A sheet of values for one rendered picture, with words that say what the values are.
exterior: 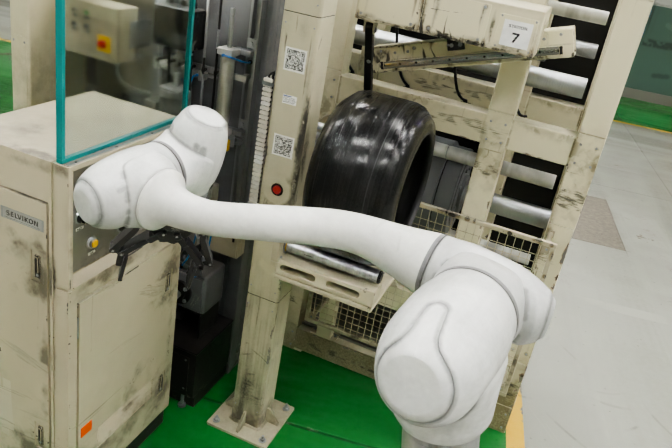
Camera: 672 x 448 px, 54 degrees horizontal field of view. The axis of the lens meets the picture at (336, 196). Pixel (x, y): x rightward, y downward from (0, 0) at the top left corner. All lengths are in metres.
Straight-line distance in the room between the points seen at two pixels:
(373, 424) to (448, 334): 2.24
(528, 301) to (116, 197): 0.60
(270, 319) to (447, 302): 1.75
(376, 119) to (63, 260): 0.97
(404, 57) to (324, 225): 1.48
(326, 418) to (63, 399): 1.19
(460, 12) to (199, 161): 1.29
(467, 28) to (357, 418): 1.69
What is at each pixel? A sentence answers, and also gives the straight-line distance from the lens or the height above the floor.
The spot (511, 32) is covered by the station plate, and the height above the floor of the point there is 1.70.
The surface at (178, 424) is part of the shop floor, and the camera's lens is 2.86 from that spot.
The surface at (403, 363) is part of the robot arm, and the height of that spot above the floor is 1.53.
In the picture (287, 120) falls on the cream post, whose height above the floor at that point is 1.31.
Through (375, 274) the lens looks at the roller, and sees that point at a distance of 2.16.
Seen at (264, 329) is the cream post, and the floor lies 0.49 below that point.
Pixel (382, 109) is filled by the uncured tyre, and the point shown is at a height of 1.43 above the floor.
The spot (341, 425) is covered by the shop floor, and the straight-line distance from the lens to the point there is 2.94.
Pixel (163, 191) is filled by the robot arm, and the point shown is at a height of 1.54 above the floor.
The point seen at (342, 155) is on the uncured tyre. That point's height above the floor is 1.31.
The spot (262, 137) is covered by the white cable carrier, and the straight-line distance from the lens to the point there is 2.25.
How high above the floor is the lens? 1.97
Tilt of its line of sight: 23 degrees down
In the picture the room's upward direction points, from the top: 10 degrees clockwise
